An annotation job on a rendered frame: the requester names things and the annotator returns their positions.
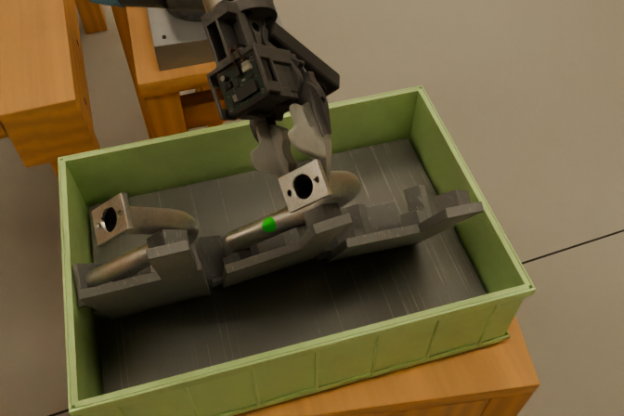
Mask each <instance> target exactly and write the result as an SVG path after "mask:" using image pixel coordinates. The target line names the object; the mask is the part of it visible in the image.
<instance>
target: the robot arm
mask: <svg viewBox="0 0 624 416"><path fill-rule="evenodd" d="M89 1H90V2H92V3H95V4H101V5H106V6H116V7H157V8H166V9H167V10H168V11H169V12H170V13H171V14H172V15H174V16H175V17H178V18H180V19H182V20H190V21H202V24H203V27H204V30H205V32H206V35H207V38H208V41H209V44H210V47H211V49H212V52H213V55H214V60H215V63H216V68H215V69H214V70H213V71H211V72H209V73H208V74H206V76H207V79H208V82H209V85H210V87H211V90H212V93H213V97H214V102H215V105H216V107H217V110H218V113H219V116H220V119H221V120H231V121H236V120H237V118H240V119H241V120H250V127H251V130H252V133H253V136H254V138H255V139H256V141H257V142H258V143H259V144H258V147H257V148H256V149H254V150H253V151H252V152H251V154H250V159H251V164H252V166H253V168H254V169H255V170H256V171H258V172H261V173H264V174H267V175H270V176H274V177H276V178H277V179H278V180H279V178H280V177H282V176H285V175H287V174H289V173H290V172H292V171H294V170H296V169H297V162H296V160H295V159H294V158H293V156H292V153H291V143H292V145H293V147H294V148H295V149H296V150H298V151H300V152H302V153H304V154H306V155H308V156H311V158H312V159H313V161H314V160H316V159H320V161H321V163H322V166H323V169H324V172H325V175H326V177H327V179H328V182H329V181H330V173H331V163H332V143H331V133H332V129H331V120H330V112H329V105H328V100H327V98H326V96H328V95H330V94H331V93H333V92H335V91H336V90H338V89H339V87H340V75H339V73H338V72H336V71H335V70H334V69H332V68H331V67H330V66H329V65H328V64H326V63H325V62H324V61H323V60H321V59H320V58H319V57H318V56H316V55H315V54H314V53H313V52H311V51H310V50H309V49H308V48H307V47H305V46H304V45H303V44H301V43H300V42H299V41H298V40H297V39H295V38H294V37H293V36H292V35H290V34H289V33H288V32H287V31H285V30H284V29H283V28H282V27H280V26H279V25H278V23H277V22H275V21H276V19H277V16H278V14H277V11H276V8H275V7H274V4H273V0H89ZM218 73H219V74H218ZM215 88H220V89H221V92H222V95H223V98H224V100H225V103H226V106H227V110H224V109H222V108H221V105H220V102H219V99H218V96H217V94H216V91H215ZM287 111H290V114H291V116H292V120H293V128H292V129H291V130H290V131H289V130H288V129H287V128H284V127H281V126H279V125H276V122H275V121H279V122H281V121H282V120H283V115H284V113H286V112H287Z"/></svg>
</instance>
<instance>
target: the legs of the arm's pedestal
mask: <svg viewBox="0 0 624 416"><path fill-rule="evenodd" d="M215 91H216V94H217V96H218V99H219V102H220V105H221V108H222V109H224V110H227V106H226V103H225V100H224V98H223V95H222V92H221V89H220V88H216V90H215ZM145 101H146V105H147V109H148V112H149V117H150V121H151V124H152V128H153V131H154V135H155V137H156V138H157V137H166V136H170V135H175V134H180V133H185V132H188V129H190V128H195V127H200V126H205V125H209V124H219V123H223V122H228V121H231V120H221V119H220V116H219V113H218V110H217V107H216V105H215V100H214V97H213V93H212V90H206V91H201V92H196V93H191V94H186V95H181V96H180V93H179V92H175V93H171V94H165V95H160V96H155V97H145Z"/></svg>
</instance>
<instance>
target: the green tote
mask: <svg viewBox="0 0 624 416"><path fill-rule="evenodd" d="M328 105H329V112H330V120H331V154H335V153H339V152H344V151H349V150H356V149H361V148H365V147H369V146H374V145H379V144H383V143H387V142H392V141H396V140H400V139H405V138H408V139H409V141H410V143H411V145H412V147H413V148H414V150H415V152H416V154H417V156H418V158H419V160H420V162H421V164H422V167H423V169H424V171H425V173H426V174H427V176H428V178H429V180H430V182H431V184H432V186H433V188H434V190H435V193H436V194H437V195H440V194H443V193H446V192H449V191H452V190H468V193H469V197H470V201H471V203H473V202H482V204H483V208H484V212H482V213H479V214H476V215H474V216H472V217H470V218H468V219H466V220H464V221H461V222H460V223H458V224H456V226H454V229H455V231H456V233H457V235H458V237H459V239H460V241H461V244H462V246H463V248H464V250H465V252H466V253H467V255H468V257H469V259H470V261H471V263H472V265H473V267H474V270H475V272H476V274H477V276H478V278H479V279H480V281H481V283H482V285H483V287H484V289H485V291H486V293H487V294H485V295H481V296H477V297H474V298H470V299H466V300H463V301H460V302H456V303H452V304H448V305H442V306H439V307H435V308H431V309H427V310H424V311H421V312H417V313H413V314H409V315H406V316H403V317H399V318H392V319H389V320H386V321H382V322H378V323H374V324H371V325H367V326H364V327H360V328H356V329H353V330H349V331H343V332H339V333H335V334H332V335H328V336H325V337H321V338H318V339H314V340H310V341H306V342H303V343H300V344H293V345H289V346H286V347H282V348H279V349H275V350H271V351H267V352H265V353H261V354H257V355H253V356H249V357H244V358H240V359H236V360H232V361H229V362H226V363H222V364H218V365H214V366H211V367H207V368H204V369H200V370H194V371H190V372H186V373H183V374H179V375H176V376H172V377H168V378H165V379H161V380H158V381H154V382H150V383H144V384H141V385H137V386H133V387H129V388H125V389H123V390H119V391H115V392H111V393H108V394H105V395H104V389H103V377H102V365H101V354H100V341H99V329H98V316H97V315H95V314H94V313H92V311H91V307H78V302H77V296H76V290H75V284H74V278H73V272H72V266H73V265H75V264H94V259H93V247H92V235H91V223H90V212H89V206H90V205H95V204H99V203H103V202H107V201H108V200H110V199H111V198H113V197H115V196H116V195H118V194H119V193H121V192H125V193H127V196H128V198H129V197H134V196H138V195H142V194H147V193H151V192H156V191H160V190H165V189H172V188H177V187H182V186H186V185H190V184H195V183H200V182H203V181H208V180H213V179H217V178H221V177H226V176H234V175H238V174H243V173H247V172H252V171H256V170H255V169H254V168H253V166H252V164H251V159H250V154H251V152H252V151H253V150H254V149H256V148H257V147H258V144H259V143H258V142H257V141H256V139H255V138H254V135H253V133H252V130H251V127H250V120H245V121H240V122H235V123H227V124H222V125H218V126H213V127H208V128H203V129H199V130H194V131H189V132H185V133H180V134H175V135H170V136H162V137H157V138H153V139H148V140H142V141H138V142H133V143H128V144H123V145H119V146H114V147H109V148H105V149H96V150H91V151H87V152H82V153H77V154H73V155H68V156H63V157H58V189H59V210H60V233H61V254H62V276H63V297H64V318H65V341H66V362H67V384H68V405H69V413H70V415H71V416H233V415H237V414H241V413H243V412H247V411H250V410H257V409H260V408H263V407H267V406H270V405H274V404H277V403H280V402H284V401H287V400H291V399H295V398H298V397H303V396H307V395H311V394H314V393H317V392H320V391H324V390H328V389H331V388H334V387H338V386H341V385H345V384H351V383H354V382H357V381H361V380H365V379H368V378H371V377H374V376H378V375H382V374H385V373H388V372H392V371H398V370H401V369H405V368H408V367H411V366H415V365H418V364H422V363H425V362H428V361H432V360H436V359H439V358H444V357H448V356H452V355H455V354H459V353H462V352H465V351H469V350H472V349H476V348H479V347H482V346H486V345H492V344H495V343H498V342H501V341H502V340H505V339H509V337H510V334H509V333H508V331H507V330H508V328H509V326H510V324H511V322H512V320H513V319H514V316H515V314H516V312H517V310H518V308H519V307H520V305H521V304H522V302H523V300H524V298H525V297H528V296H532V295H533V294H534V292H535V291H536V288H535V286H534V284H533V282H532V281H531V279H530V277H529V276H528V274H527V272H526V270H525V268H524V267H523V265H522V263H521V261H520V259H519V258H518V256H517V254H516V252H515V251H514V248H513V246H512V244H511V243H510V242H509V240H508V238H507V236H506V235H505V233H504V231H503V229H502V228H501V225H500V223H499V221H498V220H497V218H496V216H495V215H494V213H493V212H492V210H491V208H490V206H489V204H488V202H487V200H486V198H485V197H484V195H483V193H482V191H481V189H480V188H479V187H478V185H477V183H476V181H475V179H474V177H473V175H472V174H471V172H470V170H469V168H468V166H467V165H466V163H465V161H464V159H463V157H462V156H461V154H460V152H459V150H458V149H457V147H456V145H455V143H454V142H453V140H452V138H451V136H450V134H449V132H448V130H447V128H446V126H445V125H444V124H443V122H442V120H441V119H440V117H439V115H438V113H437V111H436V109H435V107H434V105H433V103H432V102H431V100H430V98H429V97H428V95H427V94H426V92H425V90H424V88H423V86H422V85H419V86H414V87H409V88H404V89H399V90H395V91H390V92H385V93H381V94H376V95H371V96H366V97H358V98H353V99H348V100H344V101H339V102H334V103H330V104H328ZM504 334H505V335H504Z"/></svg>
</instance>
